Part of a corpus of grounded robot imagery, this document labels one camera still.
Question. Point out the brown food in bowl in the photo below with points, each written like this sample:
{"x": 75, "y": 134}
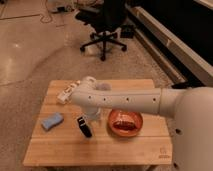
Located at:
{"x": 124, "y": 125}

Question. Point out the white long cabinet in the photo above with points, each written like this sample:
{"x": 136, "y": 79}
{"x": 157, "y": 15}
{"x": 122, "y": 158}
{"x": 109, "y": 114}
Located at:
{"x": 185, "y": 28}

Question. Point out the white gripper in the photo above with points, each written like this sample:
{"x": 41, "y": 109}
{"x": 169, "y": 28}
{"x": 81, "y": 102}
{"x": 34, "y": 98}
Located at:
{"x": 94, "y": 116}

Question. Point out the wooden table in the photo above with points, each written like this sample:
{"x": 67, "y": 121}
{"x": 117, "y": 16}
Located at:
{"x": 65, "y": 145}

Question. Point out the blue sponge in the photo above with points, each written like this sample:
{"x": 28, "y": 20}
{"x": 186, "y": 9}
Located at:
{"x": 51, "y": 121}

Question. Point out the orange bowl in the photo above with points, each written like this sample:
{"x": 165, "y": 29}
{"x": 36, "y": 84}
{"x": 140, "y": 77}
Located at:
{"x": 119, "y": 115}

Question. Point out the black office chair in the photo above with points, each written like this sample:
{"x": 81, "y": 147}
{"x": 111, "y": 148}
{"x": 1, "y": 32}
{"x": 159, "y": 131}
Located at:
{"x": 105, "y": 19}

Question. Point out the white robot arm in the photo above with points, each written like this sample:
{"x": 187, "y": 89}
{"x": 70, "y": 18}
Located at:
{"x": 191, "y": 110}

